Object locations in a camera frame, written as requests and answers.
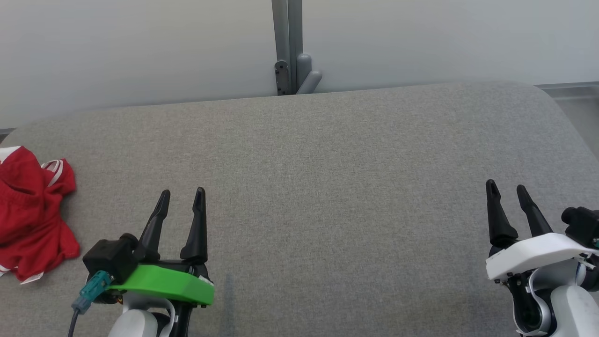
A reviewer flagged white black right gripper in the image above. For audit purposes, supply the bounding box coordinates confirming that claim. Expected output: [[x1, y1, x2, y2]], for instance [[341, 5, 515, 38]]
[[485, 179, 599, 281]]

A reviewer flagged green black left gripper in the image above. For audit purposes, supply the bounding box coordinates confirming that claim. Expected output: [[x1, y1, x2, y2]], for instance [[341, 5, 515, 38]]
[[110, 187, 215, 308]]

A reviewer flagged red and white shirt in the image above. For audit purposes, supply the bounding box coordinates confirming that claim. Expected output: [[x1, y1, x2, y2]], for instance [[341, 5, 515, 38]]
[[0, 146, 80, 285]]

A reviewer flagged grey fabric sofa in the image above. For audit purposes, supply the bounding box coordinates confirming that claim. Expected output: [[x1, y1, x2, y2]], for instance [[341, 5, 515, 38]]
[[0, 81, 599, 337]]

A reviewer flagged left cable with teal plug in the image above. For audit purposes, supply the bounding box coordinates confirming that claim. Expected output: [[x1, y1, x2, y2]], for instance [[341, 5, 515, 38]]
[[68, 271, 113, 337]]

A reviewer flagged grey wall base rail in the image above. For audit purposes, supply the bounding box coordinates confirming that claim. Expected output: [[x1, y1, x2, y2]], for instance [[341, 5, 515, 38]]
[[534, 82, 599, 99]]

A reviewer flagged grey metal post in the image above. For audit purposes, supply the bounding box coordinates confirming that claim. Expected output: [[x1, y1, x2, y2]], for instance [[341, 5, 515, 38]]
[[271, 0, 304, 96]]

